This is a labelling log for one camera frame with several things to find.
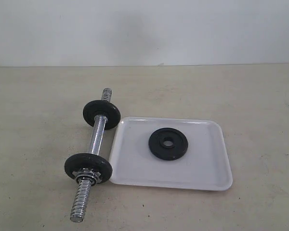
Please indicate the black weight plate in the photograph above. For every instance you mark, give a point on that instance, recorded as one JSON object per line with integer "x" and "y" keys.
{"x": 86, "y": 160}
{"x": 104, "y": 108}
{"x": 168, "y": 144}

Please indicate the chrome threaded dumbbell bar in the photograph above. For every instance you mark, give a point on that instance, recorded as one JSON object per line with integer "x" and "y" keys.
{"x": 79, "y": 206}

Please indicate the white rectangular tray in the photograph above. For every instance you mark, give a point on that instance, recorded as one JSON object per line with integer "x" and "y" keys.
{"x": 204, "y": 166}

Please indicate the chrome spinlock collar nut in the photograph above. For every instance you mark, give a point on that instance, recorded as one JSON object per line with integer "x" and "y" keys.
{"x": 93, "y": 176}

